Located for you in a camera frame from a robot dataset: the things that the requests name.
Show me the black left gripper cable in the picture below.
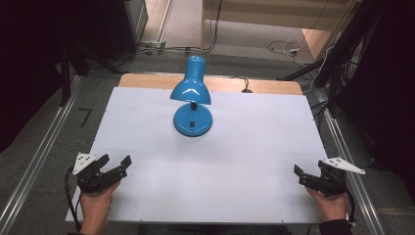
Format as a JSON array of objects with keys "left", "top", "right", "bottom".
[{"left": 64, "top": 165, "right": 83, "bottom": 233}]

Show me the person's left hand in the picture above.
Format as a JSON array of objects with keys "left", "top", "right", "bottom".
[{"left": 79, "top": 181, "right": 121, "bottom": 229}]

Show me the aluminium floor rail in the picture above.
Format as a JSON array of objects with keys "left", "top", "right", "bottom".
[
  {"left": 315, "top": 88, "right": 388, "bottom": 235},
  {"left": 0, "top": 75, "right": 82, "bottom": 235}
]

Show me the person's right hand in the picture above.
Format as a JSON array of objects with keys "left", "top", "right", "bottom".
[{"left": 304, "top": 187, "right": 349, "bottom": 223}]

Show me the wooden table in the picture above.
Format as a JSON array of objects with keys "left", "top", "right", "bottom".
[{"left": 117, "top": 72, "right": 303, "bottom": 96}]

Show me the grey power strip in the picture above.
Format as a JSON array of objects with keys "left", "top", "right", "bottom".
[{"left": 139, "top": 40, "right": 167, "bottom": 56}]

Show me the white floor cable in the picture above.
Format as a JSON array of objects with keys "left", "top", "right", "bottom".
[{"left": 266, "top": 39, "right": 305, "bottom": 60}]

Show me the white table board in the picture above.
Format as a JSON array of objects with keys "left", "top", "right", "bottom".
[{"left": 65, "top": 85, "right": 329, "bottom": 225}]

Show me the blue desk lamp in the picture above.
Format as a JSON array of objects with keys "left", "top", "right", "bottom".
[{"left": 169, "top": 55, "right": 214, "bottom": 138}]

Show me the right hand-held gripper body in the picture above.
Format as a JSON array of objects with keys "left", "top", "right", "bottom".
[{"left": 299, "top": 157, "right": 367, "bottom": 198}]

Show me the black lamp cable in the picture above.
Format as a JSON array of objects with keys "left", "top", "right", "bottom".
[{"left": 229, "top": 75, "right": 254, "bottom": 94}]

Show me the black stand with cables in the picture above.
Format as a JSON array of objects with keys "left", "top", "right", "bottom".
[{"left": 276, "top": 0, "right": 386, "bottom": 116}]

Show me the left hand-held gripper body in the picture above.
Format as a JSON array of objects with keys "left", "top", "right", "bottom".
[{"left": 71, "top": 152, "right": 128, "bottom": 195}]

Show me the black metal stand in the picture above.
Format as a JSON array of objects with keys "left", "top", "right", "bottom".
[{"left": 59, "top": 45, "right": 125, "bottom": 108}]

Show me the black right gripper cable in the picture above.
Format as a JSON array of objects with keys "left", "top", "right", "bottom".
[{"left": 328, "top": 171, "right": 357, "bottom": 227}]

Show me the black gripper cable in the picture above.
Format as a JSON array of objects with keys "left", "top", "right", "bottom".
[
  {"left": 328, "top": 171, "right": 357, "bottom": 227},
  {"left": 64, "top": 165, "right": 83, "bottom": 233}
]

